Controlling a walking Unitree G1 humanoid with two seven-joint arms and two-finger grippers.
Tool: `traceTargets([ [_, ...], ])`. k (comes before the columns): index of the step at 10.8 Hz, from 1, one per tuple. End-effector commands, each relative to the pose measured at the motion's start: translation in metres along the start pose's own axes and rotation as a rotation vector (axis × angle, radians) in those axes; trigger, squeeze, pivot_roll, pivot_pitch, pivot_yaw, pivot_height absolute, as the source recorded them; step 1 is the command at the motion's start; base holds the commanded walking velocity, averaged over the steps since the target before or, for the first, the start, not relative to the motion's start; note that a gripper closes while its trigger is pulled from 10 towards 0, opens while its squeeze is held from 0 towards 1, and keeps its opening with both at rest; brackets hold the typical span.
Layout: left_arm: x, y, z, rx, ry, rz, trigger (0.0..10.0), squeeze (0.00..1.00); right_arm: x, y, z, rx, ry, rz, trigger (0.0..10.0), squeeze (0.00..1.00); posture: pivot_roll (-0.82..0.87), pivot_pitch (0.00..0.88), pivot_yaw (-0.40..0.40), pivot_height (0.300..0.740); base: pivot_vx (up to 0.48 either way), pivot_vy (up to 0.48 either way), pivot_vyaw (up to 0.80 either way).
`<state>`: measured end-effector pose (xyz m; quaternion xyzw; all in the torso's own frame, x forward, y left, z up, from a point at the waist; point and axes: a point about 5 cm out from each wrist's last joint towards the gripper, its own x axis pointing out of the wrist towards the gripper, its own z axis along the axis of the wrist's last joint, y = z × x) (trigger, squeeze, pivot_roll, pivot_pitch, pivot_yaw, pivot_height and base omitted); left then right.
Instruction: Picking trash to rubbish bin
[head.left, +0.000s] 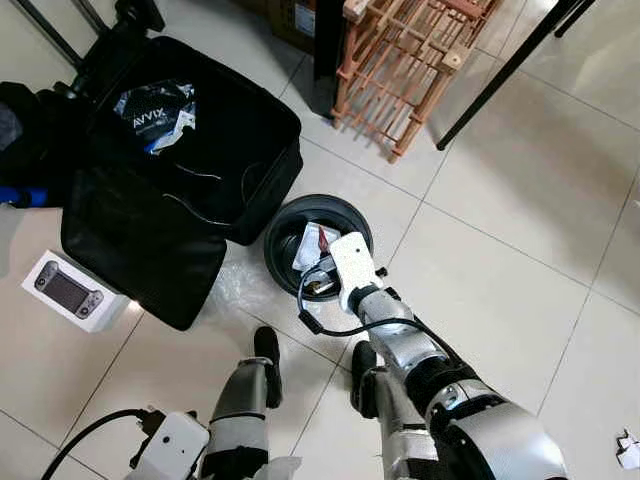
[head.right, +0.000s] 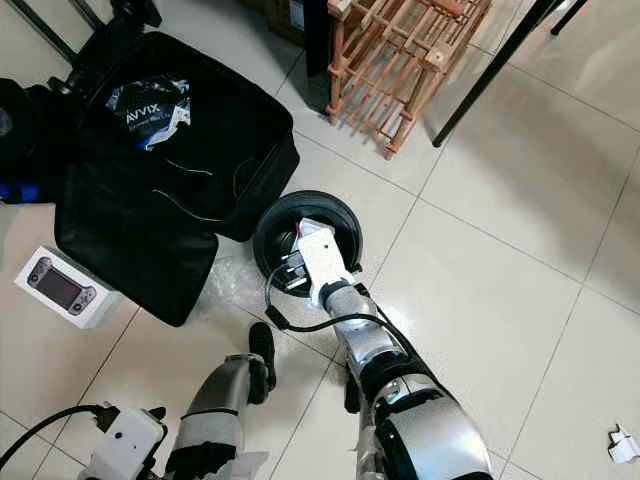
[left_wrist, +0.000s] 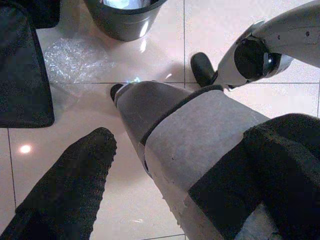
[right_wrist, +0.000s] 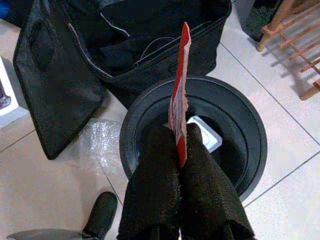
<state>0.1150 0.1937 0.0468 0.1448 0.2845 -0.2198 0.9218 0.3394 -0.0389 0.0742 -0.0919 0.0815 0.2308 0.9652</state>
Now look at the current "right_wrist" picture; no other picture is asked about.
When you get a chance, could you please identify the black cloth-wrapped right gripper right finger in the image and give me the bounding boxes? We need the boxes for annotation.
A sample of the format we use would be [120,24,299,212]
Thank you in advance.
[178,123,256,240]

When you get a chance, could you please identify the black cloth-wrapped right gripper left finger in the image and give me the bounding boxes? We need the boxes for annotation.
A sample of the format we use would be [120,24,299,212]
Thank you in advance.
[116,125,182,240]

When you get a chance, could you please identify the red cardboard packet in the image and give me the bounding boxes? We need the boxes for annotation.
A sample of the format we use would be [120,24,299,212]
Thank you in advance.
[167,21,192,169]

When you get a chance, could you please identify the black round rubbish bin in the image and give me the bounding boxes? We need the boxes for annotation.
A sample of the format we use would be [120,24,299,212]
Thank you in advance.
[119,75,269,204]

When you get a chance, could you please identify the clear bubble wrap sheet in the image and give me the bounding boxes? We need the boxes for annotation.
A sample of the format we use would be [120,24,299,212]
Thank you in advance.
[79,119,131,181]

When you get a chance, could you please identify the large black fabric bag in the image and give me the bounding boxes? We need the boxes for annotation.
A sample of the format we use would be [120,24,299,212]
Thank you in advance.
[12,0,233,161]

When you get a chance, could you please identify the white printed carton box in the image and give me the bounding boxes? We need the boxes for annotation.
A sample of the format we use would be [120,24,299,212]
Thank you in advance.
[0,56,30,130]

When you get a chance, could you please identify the wooden slatted rack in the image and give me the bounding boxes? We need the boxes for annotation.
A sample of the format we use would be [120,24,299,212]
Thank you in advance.
[257,0,320,101]

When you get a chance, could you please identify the black upright case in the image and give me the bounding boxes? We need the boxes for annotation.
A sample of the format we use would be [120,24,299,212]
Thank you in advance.
[236,0,285,43]

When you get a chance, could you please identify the blue object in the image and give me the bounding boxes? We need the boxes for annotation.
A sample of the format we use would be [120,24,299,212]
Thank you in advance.
[0,0,11,19]

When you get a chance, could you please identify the white cable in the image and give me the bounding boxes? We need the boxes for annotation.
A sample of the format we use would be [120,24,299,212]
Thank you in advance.
[99,11,131,38]

